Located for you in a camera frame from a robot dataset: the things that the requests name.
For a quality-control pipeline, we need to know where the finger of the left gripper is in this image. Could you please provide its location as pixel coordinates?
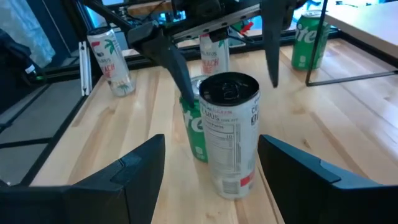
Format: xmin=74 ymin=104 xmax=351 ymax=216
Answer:
xmin=260 ymin=0 xmax=298 ymax=88
xmin=127 ymin=22 xmax=195 ymax=108

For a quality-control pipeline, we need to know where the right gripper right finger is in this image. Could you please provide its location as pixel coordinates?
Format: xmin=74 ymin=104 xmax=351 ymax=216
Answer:
xmin=257 ymin=134 xmax=398 ymax=224

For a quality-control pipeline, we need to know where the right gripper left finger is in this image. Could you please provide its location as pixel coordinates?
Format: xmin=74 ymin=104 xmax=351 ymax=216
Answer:
xmin=0 ymin=133 xmax=166 ymax=224

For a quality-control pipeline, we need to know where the white Celsius Peach Vibe can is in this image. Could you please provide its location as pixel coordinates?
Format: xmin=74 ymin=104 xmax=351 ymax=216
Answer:
xmin=198 ymin=30 xmax=231 ymax=77
xmin=198 ymin=72 xmax=261 ymax=200
xmin=86 ymin=26 xmax=137 ymax=98

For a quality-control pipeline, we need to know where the green Sprite can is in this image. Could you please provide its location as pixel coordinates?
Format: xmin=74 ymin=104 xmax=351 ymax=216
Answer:
xmin=291 ymin=9 xmax=331 ymax=71
xmin=179 ymin=74 xmax=210 ymax=163

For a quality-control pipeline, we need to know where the wooden board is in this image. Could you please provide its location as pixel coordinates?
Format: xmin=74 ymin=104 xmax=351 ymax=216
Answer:
xmin=127 ymin=1 xmax=174 ymax=16

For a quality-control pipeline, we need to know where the white aluminium bar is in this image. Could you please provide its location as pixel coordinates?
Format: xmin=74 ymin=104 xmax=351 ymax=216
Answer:
xmin=78 ymin=40 xmax=93 ymax=96

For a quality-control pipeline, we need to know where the wooden shelf with black legs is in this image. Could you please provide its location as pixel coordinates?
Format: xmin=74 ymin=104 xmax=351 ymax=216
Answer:
xmin=305 ymin=0 xmax=398 ymax=87

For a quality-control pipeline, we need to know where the translucent plastic sheet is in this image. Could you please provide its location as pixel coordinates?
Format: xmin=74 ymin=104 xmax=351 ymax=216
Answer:
xmin=0 ymin=0 xmax=56 ymax=68

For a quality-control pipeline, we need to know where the black device with white label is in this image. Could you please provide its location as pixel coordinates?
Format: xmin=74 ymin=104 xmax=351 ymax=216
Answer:
xmin=0 ymin=27 xmax=47 ymax=110

